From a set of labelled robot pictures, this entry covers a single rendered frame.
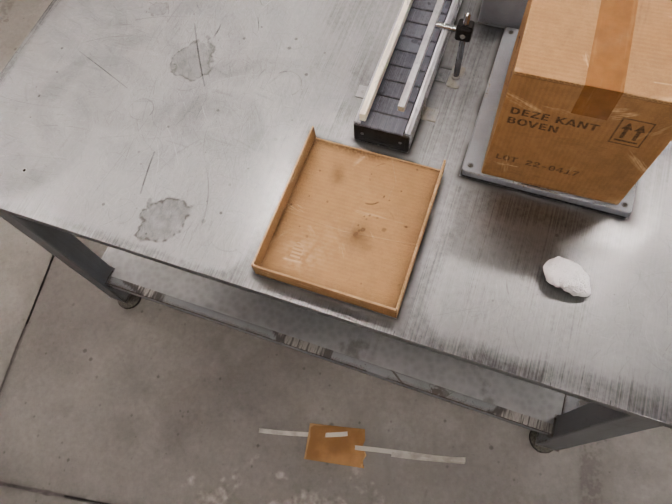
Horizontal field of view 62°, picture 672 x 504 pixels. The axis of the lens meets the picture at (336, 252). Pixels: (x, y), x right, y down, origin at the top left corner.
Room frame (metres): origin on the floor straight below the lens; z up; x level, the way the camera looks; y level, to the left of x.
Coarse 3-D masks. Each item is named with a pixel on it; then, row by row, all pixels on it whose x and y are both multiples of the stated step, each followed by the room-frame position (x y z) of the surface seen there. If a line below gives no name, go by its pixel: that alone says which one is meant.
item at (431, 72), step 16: (448, 16) 0.85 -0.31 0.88; (448, 32) 0.82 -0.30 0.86; (384, 48) 0.79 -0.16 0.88; (432, 64) 0.73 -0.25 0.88; (432, 80) 0.73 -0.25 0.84; (416, 112) 0.63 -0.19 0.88; (368, 128) 0.61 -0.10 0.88; (416, 128) 0.62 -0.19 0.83; (384, 144) 0.60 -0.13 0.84; (400, 144) 0.59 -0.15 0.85
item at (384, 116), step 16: (416, 0) 0.90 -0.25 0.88; (432, 0) 0.90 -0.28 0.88; (448, 0) 0.89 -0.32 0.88; (416, 16) 0.86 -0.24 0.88; (416, 32) 0.82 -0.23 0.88; (400, 48) 0.79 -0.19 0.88; (416, 48) 0.78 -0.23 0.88; (432, 48) 0.77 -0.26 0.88; (400, 64) 0.75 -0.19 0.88; (384, 80) 0.71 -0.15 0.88; (400, 80) 0.71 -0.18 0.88; (416, 80) 0.70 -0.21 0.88; (384, 96) 0.68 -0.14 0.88; (400, 96) 0.67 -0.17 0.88; (416, 96) 0.66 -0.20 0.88; (384, 112) 0.64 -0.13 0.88; (400, 112) 0.63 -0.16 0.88; (384, 128) 0.61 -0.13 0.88; (400, 128) 0.60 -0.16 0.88
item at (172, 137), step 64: (64, 0) 1.14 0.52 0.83; (128, 0) 1.11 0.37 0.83; (192, 0) 1.07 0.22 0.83; (256, 0) 1.04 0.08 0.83; (320, 0) 1.00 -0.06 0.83; (384, 0) 0.97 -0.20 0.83; (64, 64) 0.95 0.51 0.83; (128, 64) 0.92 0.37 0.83; (192, 64) 0.89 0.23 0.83; (256, 64) 0.86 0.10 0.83; (320, 64) 0.83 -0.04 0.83; (448, 64) 0.77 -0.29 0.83; (0, 128) 0.80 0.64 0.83; (64, 128) 0.78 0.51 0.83; (128, 128) 0.75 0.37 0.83; (192, 128) 0.72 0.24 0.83; (256, 128) 0.69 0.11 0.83; (320, 128) 0.67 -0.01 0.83; (448, 128) 0.62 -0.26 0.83; (0, 192) 0.65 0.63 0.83; (64, 192) 0.62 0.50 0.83; (128, 192) 0.60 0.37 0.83; (192, 192) 0.57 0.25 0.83; (256, 192) 0.55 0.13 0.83; (448, 192) 0.48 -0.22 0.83; (512, 192) 0.45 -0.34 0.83; (640, 192) 0.41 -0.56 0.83; (192, 256) 0.44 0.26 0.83; (448, 256) 0.35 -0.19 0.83; (512, 256) 0.33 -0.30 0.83; (576, 256) 0.31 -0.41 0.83; (640, 256) 0.29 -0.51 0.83; (384, 320) 0.26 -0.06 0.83; (448, 320) 0.24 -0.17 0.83; (512, 320) 0.22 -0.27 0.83; (576, 320) 0.20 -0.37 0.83; (640, 320) 0.19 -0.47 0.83; (576, 384) 0.10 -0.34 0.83; (640, 384) 0.09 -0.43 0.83
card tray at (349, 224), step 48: (336, 144) 0.62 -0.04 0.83; (288, 192) 0.52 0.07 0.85; (336, 192) 0.52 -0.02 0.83; (384, 192) 0.50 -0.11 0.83; (432, 192) 0.48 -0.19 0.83; (288, 240) 0.43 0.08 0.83; (336, 240) 0.42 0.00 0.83; (384, 240) 0.40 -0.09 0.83; (336, 288) 0.33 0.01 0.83; (384, 288) 0.31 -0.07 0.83
